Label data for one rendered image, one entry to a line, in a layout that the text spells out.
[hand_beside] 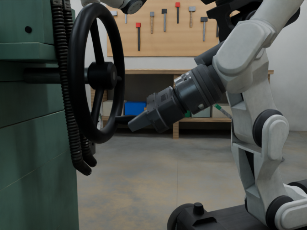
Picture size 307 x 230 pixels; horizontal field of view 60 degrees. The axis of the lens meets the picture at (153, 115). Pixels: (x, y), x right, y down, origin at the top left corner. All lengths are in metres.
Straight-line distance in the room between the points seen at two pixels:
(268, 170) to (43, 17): 0.85
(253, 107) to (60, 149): 0.64
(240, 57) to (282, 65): 3.60
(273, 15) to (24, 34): 0.48
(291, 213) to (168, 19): 3.18
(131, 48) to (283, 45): 2.09
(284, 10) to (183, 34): 3.29
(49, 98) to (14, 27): 0.23
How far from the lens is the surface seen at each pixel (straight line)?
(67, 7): 0.62
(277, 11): 0.61
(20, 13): 0.58
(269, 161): 1.01
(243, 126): 1.01
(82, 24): 0.48
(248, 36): 0.55
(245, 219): 1.34
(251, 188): 1.17
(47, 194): 0.76
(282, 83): 4.14
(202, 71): 0.55
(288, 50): 4.16
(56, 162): 0.78
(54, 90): 0.76
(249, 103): 0.96
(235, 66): 0.52
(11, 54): 0.56
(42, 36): 0.55
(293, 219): 1.18
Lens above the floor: 0.82
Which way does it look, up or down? 9 degrees down
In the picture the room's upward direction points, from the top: straight up
